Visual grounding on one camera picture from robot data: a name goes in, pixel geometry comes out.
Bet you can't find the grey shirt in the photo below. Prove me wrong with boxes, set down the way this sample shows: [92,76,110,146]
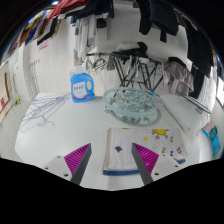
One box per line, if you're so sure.
[162,59,195,96]

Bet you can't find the colourful hanging garments row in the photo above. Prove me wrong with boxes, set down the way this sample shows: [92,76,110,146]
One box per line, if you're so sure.
[9,0,114,54]

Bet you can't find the black folding drying rack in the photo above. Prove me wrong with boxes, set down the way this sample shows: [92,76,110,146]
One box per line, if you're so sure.
[85,49,166,93]

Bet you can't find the blue slippers group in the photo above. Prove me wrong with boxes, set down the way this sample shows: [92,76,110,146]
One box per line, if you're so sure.
[203,125,222,158]

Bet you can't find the pink bucket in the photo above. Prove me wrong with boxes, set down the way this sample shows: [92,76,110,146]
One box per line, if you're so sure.
[202,121,215,135]

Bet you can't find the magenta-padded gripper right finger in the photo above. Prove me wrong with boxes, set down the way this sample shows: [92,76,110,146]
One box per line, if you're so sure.
[131,142,183,186]

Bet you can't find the dark hanging garments row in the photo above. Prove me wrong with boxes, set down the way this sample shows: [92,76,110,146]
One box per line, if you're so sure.
[135,0,215,99]

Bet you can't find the white pillow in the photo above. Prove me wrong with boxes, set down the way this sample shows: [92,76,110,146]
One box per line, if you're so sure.
[159,94,201,133]

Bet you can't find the blue detergent bottle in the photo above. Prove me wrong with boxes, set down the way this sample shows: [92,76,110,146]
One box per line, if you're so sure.
[69,64,96,104]

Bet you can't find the bundle of wire clothes hangers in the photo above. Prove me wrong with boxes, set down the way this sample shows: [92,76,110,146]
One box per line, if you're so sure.
[19,93,72,134]

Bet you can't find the window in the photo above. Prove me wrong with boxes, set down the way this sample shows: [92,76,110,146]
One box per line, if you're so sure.
[215,76,224,108]

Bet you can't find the wooden framed board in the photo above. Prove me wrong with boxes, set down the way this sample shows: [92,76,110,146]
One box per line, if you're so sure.
[0,61,17,123]

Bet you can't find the round pale green peg hanger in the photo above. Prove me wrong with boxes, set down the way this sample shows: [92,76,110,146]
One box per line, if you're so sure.
[102,86,159,125]

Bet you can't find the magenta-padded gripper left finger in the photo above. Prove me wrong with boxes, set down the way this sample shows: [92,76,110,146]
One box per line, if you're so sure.
[42,143,93,186]

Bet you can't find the green wire hanger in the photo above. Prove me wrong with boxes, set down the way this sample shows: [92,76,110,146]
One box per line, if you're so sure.
[176,91,213,115]

